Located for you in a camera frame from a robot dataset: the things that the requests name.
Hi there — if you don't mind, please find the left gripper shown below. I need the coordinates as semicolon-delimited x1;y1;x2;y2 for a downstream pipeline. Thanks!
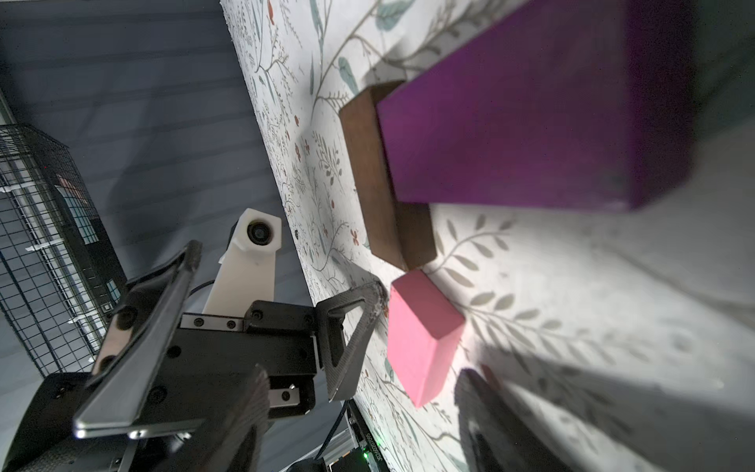
72;240;389;439

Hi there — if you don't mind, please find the floral table mat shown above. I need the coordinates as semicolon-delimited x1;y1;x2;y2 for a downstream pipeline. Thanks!
222;1;754;471

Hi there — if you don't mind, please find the pink block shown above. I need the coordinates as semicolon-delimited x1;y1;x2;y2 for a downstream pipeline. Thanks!
387;269;466;408

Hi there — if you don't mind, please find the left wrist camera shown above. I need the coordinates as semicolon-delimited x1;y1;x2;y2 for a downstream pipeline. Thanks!
203;208;282;319

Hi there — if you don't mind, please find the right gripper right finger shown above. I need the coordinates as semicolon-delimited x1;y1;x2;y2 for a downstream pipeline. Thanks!
454;369;569;471

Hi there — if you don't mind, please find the brown block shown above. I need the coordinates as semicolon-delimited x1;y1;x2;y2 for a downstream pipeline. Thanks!
338;81;436;271

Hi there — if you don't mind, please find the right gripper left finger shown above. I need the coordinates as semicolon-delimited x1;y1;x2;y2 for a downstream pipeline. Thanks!
176;366;271;471

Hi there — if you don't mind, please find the purple block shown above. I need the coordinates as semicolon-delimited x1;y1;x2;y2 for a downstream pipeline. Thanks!
377;1;695;212

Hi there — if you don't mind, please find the black wire wall basket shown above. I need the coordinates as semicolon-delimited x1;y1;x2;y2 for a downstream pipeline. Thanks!
1;124;126;376

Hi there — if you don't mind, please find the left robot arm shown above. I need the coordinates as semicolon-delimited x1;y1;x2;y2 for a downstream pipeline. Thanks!
4;241;387;471

